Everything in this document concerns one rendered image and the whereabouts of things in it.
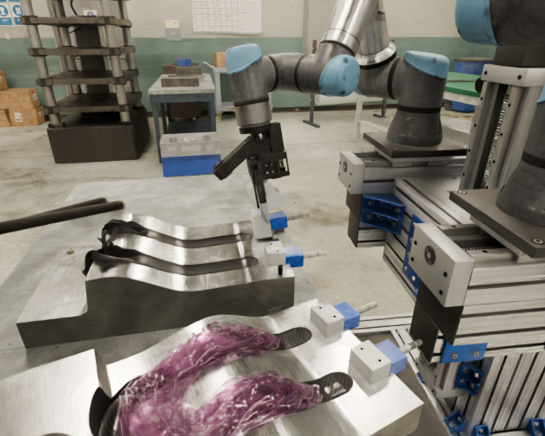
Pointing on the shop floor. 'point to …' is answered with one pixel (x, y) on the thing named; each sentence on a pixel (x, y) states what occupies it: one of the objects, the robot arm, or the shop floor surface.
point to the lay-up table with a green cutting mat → (460, 81)
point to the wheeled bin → (467, 65)
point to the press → (99, 107)
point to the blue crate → (189, 165)
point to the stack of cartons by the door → (8, 103)
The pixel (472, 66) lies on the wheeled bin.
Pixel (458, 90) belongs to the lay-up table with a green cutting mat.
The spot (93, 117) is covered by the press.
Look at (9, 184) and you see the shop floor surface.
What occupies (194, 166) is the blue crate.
